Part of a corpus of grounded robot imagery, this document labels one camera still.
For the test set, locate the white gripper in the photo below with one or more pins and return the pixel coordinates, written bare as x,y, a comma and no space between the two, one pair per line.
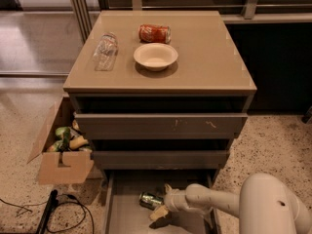
175,199

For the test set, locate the green soda can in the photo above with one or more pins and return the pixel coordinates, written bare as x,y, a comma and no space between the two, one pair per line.
150,201

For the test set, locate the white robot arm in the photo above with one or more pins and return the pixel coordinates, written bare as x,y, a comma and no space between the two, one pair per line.
264,205

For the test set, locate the grey open bottom drawer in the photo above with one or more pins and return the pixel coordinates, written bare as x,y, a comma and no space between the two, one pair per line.
125,215

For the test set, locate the grey middle drawer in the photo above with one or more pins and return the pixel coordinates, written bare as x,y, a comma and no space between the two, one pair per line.
160,160

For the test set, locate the grey top drawer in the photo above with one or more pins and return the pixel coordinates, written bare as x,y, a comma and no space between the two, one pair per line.
161,126

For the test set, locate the grey drawer cabinet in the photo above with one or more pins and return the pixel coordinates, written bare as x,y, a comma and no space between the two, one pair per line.
209,76

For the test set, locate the red soda can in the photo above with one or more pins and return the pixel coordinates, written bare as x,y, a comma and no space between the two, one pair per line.
152,33

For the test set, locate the beige item in box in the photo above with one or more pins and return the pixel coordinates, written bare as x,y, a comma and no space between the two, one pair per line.
77,143

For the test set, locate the black bar on floor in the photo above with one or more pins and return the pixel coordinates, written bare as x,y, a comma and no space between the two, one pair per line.
51,204

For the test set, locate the brown cardboard box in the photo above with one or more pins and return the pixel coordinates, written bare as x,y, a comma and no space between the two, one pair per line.
68,167

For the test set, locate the green snack bag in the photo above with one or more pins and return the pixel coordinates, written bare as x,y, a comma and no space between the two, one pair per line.
64,136

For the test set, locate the white paper bowl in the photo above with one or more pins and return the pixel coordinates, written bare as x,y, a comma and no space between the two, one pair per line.
155,56

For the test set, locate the metal window frame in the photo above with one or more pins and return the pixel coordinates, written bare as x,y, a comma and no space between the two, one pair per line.
232,11

